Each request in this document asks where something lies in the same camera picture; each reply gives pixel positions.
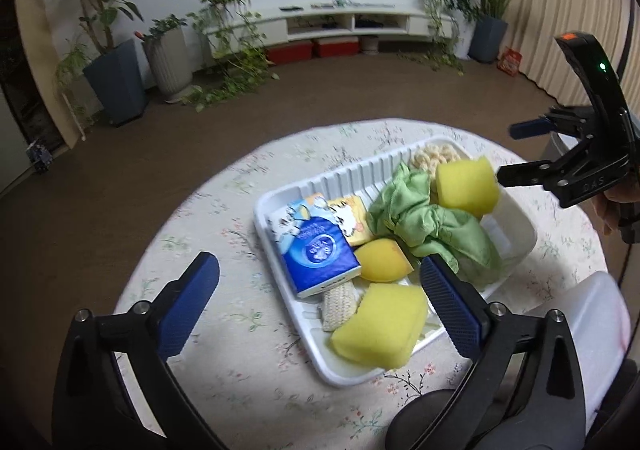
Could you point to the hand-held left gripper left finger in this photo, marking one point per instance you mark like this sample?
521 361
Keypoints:
190 302

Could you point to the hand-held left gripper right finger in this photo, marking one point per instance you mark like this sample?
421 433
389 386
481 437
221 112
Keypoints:
447 305

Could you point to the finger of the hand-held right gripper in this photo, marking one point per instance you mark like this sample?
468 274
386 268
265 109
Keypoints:
530 127
525 175

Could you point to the white plastic tray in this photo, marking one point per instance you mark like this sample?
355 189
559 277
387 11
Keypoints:
515 230

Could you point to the yellow sponge block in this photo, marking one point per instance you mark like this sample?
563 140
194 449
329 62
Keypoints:
465 185
380 330

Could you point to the green cloth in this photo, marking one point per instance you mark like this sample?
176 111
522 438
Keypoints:
435 225

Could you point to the yellow egg-shaped sponge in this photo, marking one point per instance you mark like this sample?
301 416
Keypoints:
380 260

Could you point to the woven loofah pad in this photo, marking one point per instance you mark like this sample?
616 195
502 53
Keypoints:
340 305

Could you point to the blue tissue pack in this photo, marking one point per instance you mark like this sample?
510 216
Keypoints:
320 255

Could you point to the person's right hand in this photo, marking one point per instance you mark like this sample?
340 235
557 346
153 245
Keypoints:
612 212

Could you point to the red paper bag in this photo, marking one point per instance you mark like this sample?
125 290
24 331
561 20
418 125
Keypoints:
510 61

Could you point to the round table with floral tablecloth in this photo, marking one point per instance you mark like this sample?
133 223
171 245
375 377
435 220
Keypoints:
225 210

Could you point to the black cylindrical container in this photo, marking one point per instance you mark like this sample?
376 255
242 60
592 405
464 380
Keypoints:
425 425

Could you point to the yellow cartoon tissue pack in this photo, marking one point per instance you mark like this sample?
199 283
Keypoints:
352 220

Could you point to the beige curtain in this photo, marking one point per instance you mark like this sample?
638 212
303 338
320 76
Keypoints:
575 5

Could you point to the small bushy potted plant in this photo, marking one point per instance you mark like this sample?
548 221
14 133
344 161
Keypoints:
440 25

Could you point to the white plastic container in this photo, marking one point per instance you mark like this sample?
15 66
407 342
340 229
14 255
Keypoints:
595 310

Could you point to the small grey pot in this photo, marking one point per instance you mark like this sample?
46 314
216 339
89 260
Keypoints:
370 45

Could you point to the small blue floor item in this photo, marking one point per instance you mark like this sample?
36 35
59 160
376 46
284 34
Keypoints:
40 157

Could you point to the red storage box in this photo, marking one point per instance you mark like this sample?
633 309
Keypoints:
290 52
336 46

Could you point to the white TV cabinet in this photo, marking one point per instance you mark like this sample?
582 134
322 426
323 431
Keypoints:
320 22

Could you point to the tall tree in blue pot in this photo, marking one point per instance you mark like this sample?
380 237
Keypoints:
115 80

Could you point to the plant in grey ribbed pot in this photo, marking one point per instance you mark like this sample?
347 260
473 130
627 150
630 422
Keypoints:
169 62

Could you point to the thin leafy plant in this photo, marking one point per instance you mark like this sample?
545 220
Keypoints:
72 75

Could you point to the trailing green plant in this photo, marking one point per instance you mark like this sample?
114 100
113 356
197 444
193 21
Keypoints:
235 50

